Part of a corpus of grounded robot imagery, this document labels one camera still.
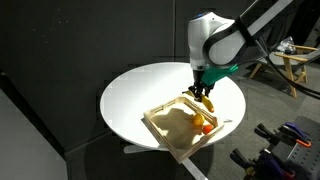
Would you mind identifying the light wooden tray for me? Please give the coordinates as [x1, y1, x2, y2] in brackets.
[143, 94, 225, 165]

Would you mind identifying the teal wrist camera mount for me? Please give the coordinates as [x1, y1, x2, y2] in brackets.
[200, 64, 240, 87]

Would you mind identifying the yellow toy banana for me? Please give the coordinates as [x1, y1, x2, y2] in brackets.
[183, 89, 216, 114]

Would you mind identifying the perforated metal plate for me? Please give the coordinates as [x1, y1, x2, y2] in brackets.
[284, 115, 320, 180]

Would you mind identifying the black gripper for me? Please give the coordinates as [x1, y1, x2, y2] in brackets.
[188, 68, 215, 102]

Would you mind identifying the red toy strawberry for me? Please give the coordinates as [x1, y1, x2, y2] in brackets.
[201, 124, 214, 136]

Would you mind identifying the silvery crumpled bag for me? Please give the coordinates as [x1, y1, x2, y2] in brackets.
[277, 35, 298, 55]

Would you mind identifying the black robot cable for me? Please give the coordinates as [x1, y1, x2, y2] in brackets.
[258, 31, 320, 101]

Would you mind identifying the purple black spring clamp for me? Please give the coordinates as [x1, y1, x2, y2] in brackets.
[254, 121, 313, 149]
[229, 147, 298, 180]

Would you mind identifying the wooden armchair grey cushion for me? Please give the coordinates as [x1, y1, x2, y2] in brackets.
[248, 44, 320, 99]

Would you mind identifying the yellow toy lemon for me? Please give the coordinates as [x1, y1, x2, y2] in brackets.
[192, 113, 206, 127]

